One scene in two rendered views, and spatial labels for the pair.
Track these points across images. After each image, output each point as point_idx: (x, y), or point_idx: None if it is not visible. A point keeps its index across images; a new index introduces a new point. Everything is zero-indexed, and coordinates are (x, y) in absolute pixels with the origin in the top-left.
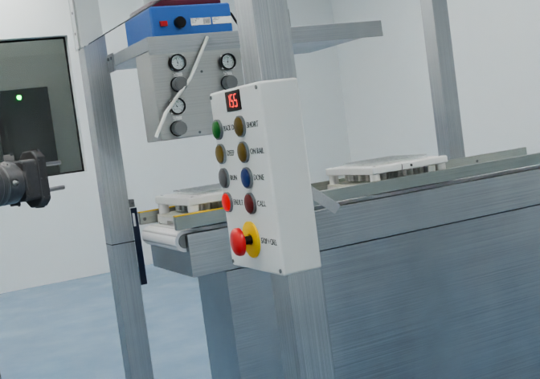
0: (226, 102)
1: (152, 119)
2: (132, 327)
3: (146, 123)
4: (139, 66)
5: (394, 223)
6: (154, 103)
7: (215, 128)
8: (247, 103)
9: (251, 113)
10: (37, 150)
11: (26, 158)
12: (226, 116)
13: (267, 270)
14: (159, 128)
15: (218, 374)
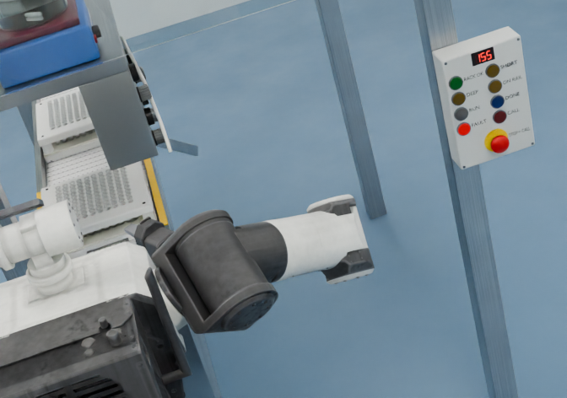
0: (472, 60)
1: (131, 141)
2: None
3: (111, 150)
4: (93, 94)
5: None
6: (141, 121)
7: (459, 82)
8: (504, 52)
9: (509, 57)
10: (150, 218)
11: (151, 232)
12: (469, 69)
13: (514, 150)
14: (169, 142)
15: None
